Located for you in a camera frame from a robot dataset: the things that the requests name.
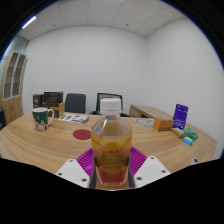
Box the yellow small box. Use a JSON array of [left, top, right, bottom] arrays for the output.
[[170, 127, 186, 139]]

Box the orange cardboard box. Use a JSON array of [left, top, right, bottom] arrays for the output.
[[152, 116, 175, 132]]

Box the wooden side desk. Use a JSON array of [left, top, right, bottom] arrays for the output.
[[128, 104, 174, 120]]

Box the brown cardboard box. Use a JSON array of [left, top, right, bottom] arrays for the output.
[[42, 101, 66, 119]]

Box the black printed box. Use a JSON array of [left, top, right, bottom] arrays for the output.
[[42, 91, 64, 105]]

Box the flat round red coaster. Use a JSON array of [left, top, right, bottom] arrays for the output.
[[72, 129, 92, 141]]

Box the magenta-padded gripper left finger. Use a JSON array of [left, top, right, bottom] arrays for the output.
[[54, 147, 98, 190]]

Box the wooden shelf cabinet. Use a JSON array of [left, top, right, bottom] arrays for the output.
[[0, 50, 29, 125]]

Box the clear bottle with orange drink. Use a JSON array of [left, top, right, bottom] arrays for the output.
[[90, 97, 133, 188]]

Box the green small box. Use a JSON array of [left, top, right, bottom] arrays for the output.
[[182, 127, 199, 141]]

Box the green and white mug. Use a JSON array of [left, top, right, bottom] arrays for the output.
[[31, 107, 55, 131]]

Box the white and green leaflet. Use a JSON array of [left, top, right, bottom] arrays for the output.
[[58, 113, 90, 124]]

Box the dark padded office chair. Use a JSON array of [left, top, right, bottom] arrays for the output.
[[64, 92, 87, 115]]

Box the square ceiling light panel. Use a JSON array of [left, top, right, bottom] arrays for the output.
[[21, 15, 38, 30]]

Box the round white disc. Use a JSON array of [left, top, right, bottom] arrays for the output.
[[134, 117, 155, 128]]

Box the black mesh office chair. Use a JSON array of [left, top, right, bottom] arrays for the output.
[[89, 92, 129, 118]]

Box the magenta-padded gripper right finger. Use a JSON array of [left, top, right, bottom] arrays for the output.
[[127, 146, 172, 189]]

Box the purple upright box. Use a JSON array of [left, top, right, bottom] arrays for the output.
[[172, 103, 189, 130]]

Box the blue small box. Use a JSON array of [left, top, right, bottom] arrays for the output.
[[181, 135, 195, 147]]

